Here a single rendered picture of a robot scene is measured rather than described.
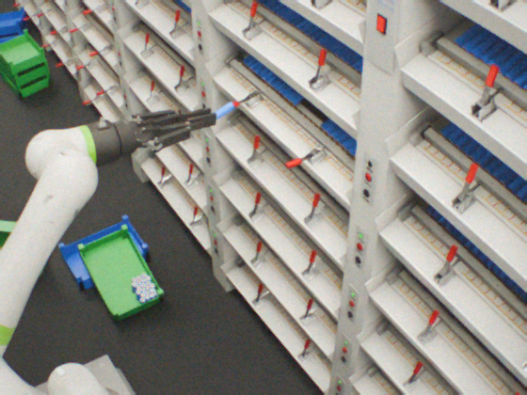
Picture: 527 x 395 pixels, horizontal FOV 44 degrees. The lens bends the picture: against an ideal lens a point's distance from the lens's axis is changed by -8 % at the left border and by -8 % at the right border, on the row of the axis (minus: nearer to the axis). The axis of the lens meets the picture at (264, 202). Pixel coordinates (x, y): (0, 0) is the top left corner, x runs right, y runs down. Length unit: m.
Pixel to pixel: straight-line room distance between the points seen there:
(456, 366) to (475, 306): 0.20
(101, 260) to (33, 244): 1.29
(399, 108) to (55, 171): 0.63
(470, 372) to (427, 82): 0.64
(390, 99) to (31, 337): 1.67
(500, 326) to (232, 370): 1.19
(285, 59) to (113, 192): 1.53
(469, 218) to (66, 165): 0.72
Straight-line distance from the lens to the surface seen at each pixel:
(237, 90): 1.81
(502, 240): 1.18
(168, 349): 2.36
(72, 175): 1.24
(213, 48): 1.85
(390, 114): 1.26
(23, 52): 3.79
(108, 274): 2.53
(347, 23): 1.30
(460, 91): 1.14
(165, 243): 2.68
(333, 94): 1.44
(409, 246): 1.41
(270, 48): 1.60
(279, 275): 2.12
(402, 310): 1.56
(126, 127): 1.43
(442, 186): 1.25
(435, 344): 1.51
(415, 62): 1.20
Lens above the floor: 1.92
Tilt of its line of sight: 43 degrees down
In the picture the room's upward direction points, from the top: 1 degrees counter-clockwise
